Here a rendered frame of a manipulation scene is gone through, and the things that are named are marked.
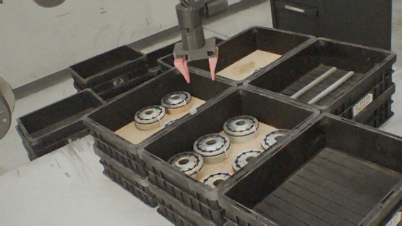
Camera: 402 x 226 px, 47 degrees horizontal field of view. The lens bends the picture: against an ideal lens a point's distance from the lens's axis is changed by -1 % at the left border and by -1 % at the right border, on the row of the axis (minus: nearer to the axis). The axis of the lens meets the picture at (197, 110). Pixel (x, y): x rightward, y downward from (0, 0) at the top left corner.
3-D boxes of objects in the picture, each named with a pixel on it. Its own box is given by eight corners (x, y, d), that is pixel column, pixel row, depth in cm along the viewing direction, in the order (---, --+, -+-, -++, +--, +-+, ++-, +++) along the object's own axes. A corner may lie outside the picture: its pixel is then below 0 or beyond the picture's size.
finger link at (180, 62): (181, 77, 123) (174, 44, 119) (208, 74, 122) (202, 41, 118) (179, 89, 118) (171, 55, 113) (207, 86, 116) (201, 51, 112)
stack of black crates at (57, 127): (62, 217, 225) (29, 142, 203) (46, 188, 248) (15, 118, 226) (134, 180, 241) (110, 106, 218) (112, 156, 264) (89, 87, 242)
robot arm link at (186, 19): (169, 2, 110) (181, 6, 106) (193, -6, 113) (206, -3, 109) (175, 29, 114) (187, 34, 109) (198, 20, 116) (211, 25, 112)
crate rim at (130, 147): (136, 156, 122) (134, 149, 121) (81, 123, 143) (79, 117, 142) (240, 91, 142) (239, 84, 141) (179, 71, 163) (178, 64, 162)
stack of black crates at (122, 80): (105, 149, 272) (83, 81, 250) (88, 130, 295) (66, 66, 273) (164, 121, 287) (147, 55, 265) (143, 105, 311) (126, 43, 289)
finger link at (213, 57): (195, 75, 123) (188, 43, 118) (222, 72, 122) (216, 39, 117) (193, 87, 117) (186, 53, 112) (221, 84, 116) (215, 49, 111)
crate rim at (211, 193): (214, 203, 101) (213, 194, 100) (136, 156, 122) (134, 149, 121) (323, 118, 121) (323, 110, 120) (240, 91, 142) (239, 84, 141)
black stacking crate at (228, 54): (244, 117, 147) (240, 85, 142) (184, 94, 168) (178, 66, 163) (318, 67, 168) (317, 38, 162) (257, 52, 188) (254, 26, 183)
